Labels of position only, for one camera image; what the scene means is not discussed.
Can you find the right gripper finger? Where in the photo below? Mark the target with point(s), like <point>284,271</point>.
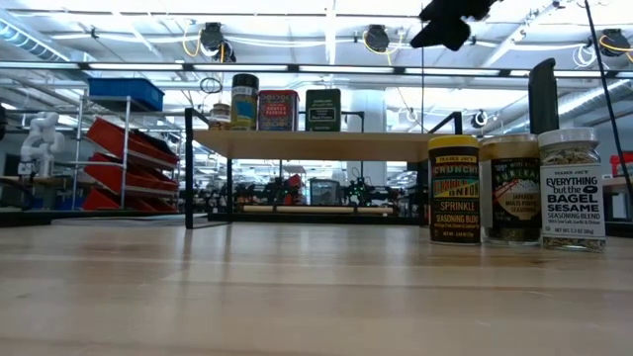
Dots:
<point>440,35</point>

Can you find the green black pepper tin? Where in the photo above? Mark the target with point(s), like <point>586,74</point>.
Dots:
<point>323,111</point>

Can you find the yellow-lid crunchy onion jar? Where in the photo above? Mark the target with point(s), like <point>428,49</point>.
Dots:
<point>455,198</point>

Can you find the tan-lid furikake jar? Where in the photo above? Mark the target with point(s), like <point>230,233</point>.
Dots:
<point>512,198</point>

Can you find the red-lid smoked paprika tin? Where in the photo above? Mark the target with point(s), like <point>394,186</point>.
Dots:
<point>278,111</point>

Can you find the black-lid spice jar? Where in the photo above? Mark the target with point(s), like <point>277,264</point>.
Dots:
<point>244,104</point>

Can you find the white-lid bagel sesame jar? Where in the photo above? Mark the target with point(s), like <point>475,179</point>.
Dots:
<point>572,198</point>

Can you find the small cork-lid saffron jar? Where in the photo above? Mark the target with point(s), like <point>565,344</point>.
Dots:
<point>219,118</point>

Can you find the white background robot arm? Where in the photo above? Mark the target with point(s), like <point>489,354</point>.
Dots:
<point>39,143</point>

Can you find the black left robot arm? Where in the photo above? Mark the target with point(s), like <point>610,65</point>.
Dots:
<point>2,123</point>

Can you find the wooden shelf with black legs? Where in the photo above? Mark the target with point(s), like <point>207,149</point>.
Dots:
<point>321,146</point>

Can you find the white building column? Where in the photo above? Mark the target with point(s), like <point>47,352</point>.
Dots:
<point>376,106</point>

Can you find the background robot workstation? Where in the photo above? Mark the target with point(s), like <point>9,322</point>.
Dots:
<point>366,193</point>
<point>277,190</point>

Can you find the thin black slanted pole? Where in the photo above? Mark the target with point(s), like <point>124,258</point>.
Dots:
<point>609,99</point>

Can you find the red storage bin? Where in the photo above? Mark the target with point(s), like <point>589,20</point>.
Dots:
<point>106,173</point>
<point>99,202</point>
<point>111,136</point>
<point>622,165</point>

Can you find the wooden background desk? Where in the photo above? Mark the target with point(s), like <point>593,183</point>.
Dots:
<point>618,184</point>

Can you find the long overhead light bar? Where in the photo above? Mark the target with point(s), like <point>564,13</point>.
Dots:
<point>138,65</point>

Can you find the blue storage bin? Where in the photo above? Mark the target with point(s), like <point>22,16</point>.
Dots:
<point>126,91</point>

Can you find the metal storage rack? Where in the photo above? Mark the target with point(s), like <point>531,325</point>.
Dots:
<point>78,163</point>

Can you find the black background gantry frame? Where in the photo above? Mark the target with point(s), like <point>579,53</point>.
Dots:
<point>353,113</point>

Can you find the black rounded post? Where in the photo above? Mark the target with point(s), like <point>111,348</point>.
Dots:
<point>543,99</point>

